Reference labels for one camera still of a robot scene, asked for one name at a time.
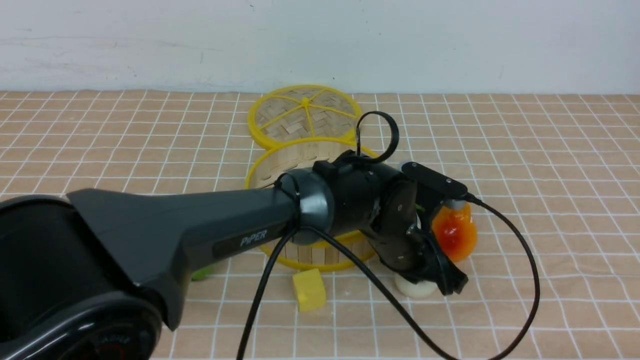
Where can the yellow foam cube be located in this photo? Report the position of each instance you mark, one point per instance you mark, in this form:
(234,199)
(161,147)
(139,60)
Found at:
(310,291)

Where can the white bun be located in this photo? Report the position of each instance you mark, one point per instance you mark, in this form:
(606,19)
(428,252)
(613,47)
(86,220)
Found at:
(419,290)

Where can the green toy watermelon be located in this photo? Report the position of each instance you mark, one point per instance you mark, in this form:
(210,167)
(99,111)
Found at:
(201,274)

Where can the checkered peach tablecloth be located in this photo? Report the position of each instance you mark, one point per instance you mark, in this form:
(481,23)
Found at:
(563,168)

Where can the bamboo steamer tray yellow rim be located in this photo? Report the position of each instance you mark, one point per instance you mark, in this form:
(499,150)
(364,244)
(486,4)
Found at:
(298,154)

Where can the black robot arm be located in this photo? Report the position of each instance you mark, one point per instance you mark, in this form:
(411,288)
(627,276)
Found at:
(95,276)

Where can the bamboo steamer lid yellow rim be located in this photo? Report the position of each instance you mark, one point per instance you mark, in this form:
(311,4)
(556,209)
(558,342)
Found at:
(300,112)

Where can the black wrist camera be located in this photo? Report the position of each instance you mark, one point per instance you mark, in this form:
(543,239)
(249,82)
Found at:
(433,188)

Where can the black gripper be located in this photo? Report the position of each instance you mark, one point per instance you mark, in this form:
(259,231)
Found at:
(405,248)

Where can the orange toy pear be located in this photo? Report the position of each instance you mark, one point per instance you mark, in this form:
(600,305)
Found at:
(455,231)

